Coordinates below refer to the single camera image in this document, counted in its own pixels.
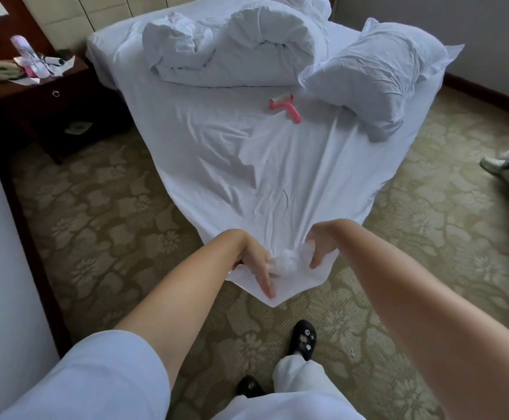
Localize person's right hand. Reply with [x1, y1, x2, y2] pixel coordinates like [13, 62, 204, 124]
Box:
[305, 220, 345, 270]

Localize person's left hand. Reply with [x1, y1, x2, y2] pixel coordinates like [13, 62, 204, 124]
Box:
[230, 230, 278, 301]

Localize white pillow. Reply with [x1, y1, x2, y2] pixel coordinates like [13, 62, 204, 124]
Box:
[265, 0, 333, 22]
[299, 18, 464, 142]

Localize person's left forearm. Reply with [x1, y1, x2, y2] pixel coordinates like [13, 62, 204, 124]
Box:
[114, 228, 254, 390]

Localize person's right forearm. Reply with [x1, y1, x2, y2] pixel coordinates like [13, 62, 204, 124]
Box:
[327, 218, 509, 420]

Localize person's black right shoe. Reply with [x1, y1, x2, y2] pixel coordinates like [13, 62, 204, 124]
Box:
[288, 319, 319, 362]

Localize person's black shoe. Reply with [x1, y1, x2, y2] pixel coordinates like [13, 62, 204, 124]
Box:
[288, 319, 319, 362]
[234, 374, 265, 400]

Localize person's black left shoe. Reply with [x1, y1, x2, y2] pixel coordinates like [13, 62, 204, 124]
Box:
[234, 374, 265, 400]

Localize person's white shirt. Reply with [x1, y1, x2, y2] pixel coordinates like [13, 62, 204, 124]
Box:
[0, 330, 173, 420]

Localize pink lint roller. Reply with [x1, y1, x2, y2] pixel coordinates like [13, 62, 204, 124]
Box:
[268, 93, 305, 126]

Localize white duvet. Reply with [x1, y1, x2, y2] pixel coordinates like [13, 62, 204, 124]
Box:
[141, 0, 331, 89]

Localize dark wooden nightstand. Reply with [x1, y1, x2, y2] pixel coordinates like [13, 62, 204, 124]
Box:
[0, 0, 135, 165]

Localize white papers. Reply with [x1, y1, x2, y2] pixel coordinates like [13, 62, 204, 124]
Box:
[11, 54, 77, 88]

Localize beige padded headboard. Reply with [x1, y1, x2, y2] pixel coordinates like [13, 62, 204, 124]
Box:
[18, 0, 214, 54]

